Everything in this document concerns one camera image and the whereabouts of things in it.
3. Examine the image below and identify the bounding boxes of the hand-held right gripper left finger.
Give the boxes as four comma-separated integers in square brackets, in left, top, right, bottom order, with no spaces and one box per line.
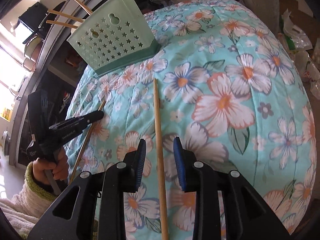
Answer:
[27,138,147,240]

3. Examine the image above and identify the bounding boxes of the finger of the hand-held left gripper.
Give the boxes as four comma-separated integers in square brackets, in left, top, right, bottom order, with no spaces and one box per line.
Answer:
[49,111,104,145]

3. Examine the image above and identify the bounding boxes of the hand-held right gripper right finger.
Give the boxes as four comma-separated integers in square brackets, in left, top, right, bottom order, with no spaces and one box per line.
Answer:
[173,136,290,240]

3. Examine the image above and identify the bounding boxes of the green star-cutout utensil holder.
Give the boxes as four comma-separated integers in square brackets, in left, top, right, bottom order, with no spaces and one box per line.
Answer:
[67,0,161,77]

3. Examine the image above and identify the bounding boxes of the person's left forearm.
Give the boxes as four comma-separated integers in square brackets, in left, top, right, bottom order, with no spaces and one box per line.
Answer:
[0,161,67,239]

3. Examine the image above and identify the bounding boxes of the person's left hand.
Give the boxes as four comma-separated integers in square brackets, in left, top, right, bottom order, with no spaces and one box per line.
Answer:
[32,149,69,185]

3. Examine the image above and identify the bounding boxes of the grey kitchen counter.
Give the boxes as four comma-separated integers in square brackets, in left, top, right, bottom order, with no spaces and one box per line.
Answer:
[9,0,140,168]

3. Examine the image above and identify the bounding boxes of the brown clay pot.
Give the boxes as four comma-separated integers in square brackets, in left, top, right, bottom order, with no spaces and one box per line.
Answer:
[24,52,38,66]

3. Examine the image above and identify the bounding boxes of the pale green basin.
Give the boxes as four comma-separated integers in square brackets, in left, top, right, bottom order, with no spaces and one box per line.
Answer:
[24,35,42,55]

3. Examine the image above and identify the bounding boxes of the black kitchen appliance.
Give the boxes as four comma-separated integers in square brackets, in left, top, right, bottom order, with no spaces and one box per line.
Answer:
[18,1,49,33]

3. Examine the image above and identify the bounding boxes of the turquoise floral blanket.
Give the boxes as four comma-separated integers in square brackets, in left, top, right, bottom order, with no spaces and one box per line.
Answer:
[66,0,317,240]

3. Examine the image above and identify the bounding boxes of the crumpled plastic bags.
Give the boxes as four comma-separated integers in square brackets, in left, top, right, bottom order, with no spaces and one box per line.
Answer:
[281,9,320,98]

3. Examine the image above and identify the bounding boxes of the cardboard box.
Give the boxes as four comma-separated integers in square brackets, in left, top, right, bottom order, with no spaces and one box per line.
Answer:
[278,0,320,34]

